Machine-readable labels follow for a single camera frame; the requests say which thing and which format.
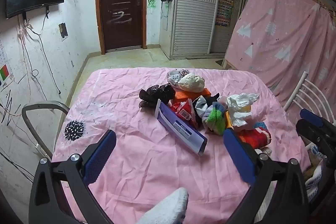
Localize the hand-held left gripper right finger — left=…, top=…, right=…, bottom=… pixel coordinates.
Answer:
left=223, top=128, right=310, bottom=224

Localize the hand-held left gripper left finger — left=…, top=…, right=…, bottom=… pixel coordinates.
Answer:
left=28, top=130, right=117, bottom=224

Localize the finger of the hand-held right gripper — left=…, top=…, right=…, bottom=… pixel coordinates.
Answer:
left=296, top=119, right=324, bottom=147
left=300, top=109, right=336, bottom=132

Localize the white plastic bag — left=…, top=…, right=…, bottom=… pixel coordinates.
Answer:
left=226, top=93, right=260, bottom=128

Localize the black plastic bag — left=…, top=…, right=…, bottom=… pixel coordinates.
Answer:
left=139, top=83, right=176, bottom=109

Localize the person's right hand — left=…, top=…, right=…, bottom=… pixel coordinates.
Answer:
left=305, top=158, right=328, bottom=203

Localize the person's left hand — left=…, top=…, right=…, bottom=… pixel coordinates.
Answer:
left=136, top=187, right=189, bottom=224

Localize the red knit cloth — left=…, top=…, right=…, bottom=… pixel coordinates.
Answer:
left=236, top=122, right=272, bottom=149

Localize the white metal chair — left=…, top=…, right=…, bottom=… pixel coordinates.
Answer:
left=283, top=71, right=336, bottom=125

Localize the orange packet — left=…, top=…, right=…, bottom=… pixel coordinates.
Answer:
left=225, top=111, right=234, bottom=131

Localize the green blue cloth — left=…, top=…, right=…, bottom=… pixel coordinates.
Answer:
left=205, top=105, right=227, bottom=134

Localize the pink tablecloth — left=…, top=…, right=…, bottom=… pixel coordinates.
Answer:
left=51, top=68, right=311, bottom=224

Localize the black cloth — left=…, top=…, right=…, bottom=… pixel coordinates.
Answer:
left=205, top=93, right=221, bottom=106

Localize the grey white sock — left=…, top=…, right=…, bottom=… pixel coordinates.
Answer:
left=194, top=95, right=210, bottom=117

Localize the blue white carton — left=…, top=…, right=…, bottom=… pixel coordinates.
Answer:
left=154, top=99, right=208, bottom=157

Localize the red packet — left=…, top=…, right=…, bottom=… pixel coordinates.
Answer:
left=169, top=98, right=197, bottom=126

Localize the orange box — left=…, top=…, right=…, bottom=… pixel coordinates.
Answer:
left=172, top=88, right=212, bottom=102

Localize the grey metal chair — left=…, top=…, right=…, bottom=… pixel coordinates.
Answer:
left=21, top=101, right=71, bottom=161

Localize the beige crumpled cloth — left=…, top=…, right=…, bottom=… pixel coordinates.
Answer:
left=178, top=73, right=205, bottom=92

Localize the pink tree print curtain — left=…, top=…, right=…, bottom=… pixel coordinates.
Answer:
left=224, top=0, right=336, bottom=125

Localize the dotted grey white bag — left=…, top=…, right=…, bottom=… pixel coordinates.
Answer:
left=167, top=69, right=190, bottom=88

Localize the white slatted wardrobe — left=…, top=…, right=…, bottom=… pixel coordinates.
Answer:
left=168, top=0, right=271, bottom=60

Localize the dark brown door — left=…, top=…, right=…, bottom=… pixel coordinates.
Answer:
left=95, top=0, right=150, bottom=54

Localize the black television cable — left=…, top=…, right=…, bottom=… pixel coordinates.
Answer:
left=18, top=14, right=62, bottom=94

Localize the red green wall sticker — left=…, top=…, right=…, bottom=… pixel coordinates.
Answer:
left=0, top=64, right=10, bottom=81

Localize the open wall socket box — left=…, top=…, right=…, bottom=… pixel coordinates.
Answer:
left=58, top=22, right=69, bottom=42

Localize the colourful wall poster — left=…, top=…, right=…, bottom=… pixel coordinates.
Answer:
left=215, top=0, right=235, bottom=28

